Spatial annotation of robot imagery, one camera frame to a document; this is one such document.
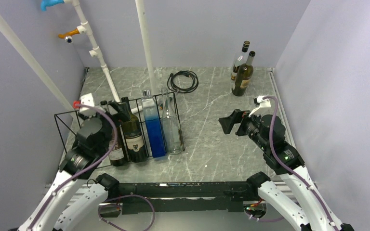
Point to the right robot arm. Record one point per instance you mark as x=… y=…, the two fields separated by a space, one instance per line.
x=309 y=211

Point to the blue square glass bottle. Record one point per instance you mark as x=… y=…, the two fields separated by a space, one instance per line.
x=152 y=122

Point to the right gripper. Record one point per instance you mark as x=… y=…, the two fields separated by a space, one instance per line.
x=235 y=116

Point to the white pvc pipe frame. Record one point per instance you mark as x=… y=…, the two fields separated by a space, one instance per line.
x=96 y=52

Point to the black wire wine rack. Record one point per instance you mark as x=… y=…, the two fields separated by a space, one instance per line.
x=137 y=111

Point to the clear glass bottle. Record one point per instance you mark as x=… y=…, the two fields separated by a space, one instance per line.
x=171 y=126

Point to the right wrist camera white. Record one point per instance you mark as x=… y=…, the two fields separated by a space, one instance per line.
x=261 y=105

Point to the clear bottle black cap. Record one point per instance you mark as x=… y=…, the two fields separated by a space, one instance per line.
x=239 y=59

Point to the dark green wine bottle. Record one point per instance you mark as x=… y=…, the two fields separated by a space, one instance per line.
x=133 y=136

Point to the blue tap handle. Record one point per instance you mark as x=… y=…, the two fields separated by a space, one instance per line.
x=49 y=3

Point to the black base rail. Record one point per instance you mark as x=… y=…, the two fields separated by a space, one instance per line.
x=134 y=198

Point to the dark wine bottle grey cap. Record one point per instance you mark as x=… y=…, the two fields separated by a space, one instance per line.
x=245 y=72

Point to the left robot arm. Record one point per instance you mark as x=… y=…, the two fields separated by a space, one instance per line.
x=73 y=172

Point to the olive green wine bottle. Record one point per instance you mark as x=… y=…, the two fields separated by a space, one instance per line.
x=117 y=156

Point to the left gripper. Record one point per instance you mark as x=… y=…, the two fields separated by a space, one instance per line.
x=124 y=114

